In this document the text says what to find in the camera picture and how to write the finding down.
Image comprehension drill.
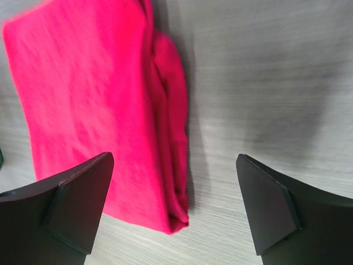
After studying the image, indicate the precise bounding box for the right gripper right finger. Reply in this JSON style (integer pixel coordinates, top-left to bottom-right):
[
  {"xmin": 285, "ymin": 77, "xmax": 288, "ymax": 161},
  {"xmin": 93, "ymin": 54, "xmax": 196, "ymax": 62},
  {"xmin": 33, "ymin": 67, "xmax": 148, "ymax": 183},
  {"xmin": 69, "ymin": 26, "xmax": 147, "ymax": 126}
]
[{"xmin": 236, "ymin": 154, "xmax": 352, "ymax": 265}]

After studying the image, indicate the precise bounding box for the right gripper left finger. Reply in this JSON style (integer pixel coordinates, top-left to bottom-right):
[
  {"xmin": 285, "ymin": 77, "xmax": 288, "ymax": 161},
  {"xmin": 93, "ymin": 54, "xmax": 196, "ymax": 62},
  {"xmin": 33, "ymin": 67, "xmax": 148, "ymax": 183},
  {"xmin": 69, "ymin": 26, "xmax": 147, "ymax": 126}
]
[{"xmin": 1, "ymin": 152, "xmax": 114, "ymax": 264}]

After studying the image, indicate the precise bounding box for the dark green t-shirt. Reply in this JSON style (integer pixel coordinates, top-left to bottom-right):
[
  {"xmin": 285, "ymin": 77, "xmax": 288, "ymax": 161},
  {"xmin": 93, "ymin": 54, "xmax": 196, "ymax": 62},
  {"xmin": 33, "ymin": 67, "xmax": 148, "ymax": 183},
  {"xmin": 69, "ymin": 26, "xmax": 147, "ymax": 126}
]
[{"xmin": 0, "ymin": 149, "xmax": 4, "ymax": 169}]

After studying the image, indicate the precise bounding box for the red t-shirt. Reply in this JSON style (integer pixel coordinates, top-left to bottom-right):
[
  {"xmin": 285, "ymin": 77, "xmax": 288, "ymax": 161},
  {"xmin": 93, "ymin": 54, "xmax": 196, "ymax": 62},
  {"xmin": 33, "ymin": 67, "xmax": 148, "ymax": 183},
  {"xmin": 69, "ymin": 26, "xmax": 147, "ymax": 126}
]
[{"xmin": 2, "ymin": 1, "xmax": 189, "ymax": 235}]

